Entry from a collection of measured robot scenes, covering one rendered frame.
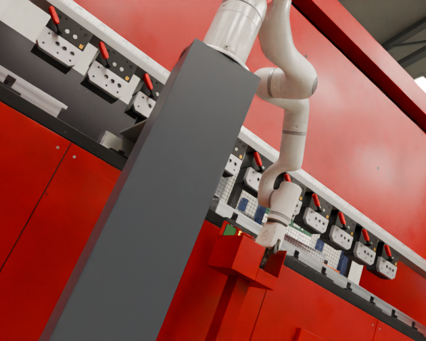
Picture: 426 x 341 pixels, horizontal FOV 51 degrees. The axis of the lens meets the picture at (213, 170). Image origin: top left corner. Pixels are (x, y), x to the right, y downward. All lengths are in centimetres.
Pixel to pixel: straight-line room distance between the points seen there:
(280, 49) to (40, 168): 83
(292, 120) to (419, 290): 191
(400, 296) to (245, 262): 192
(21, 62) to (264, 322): 156
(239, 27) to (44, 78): 130
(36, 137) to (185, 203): 72
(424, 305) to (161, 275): 249
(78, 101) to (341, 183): 139
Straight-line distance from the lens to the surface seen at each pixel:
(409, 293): 329
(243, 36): 114
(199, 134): 96
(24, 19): 673
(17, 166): 149
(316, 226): 227
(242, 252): 154
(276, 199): 168
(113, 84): 175
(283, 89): 150
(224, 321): 158
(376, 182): 265
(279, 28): 138
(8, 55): 226
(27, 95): 166
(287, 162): 165
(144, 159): 91
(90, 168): 154
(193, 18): 203
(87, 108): 228
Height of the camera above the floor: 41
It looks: 20 degrees up
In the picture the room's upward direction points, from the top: 22 degrees clockwise
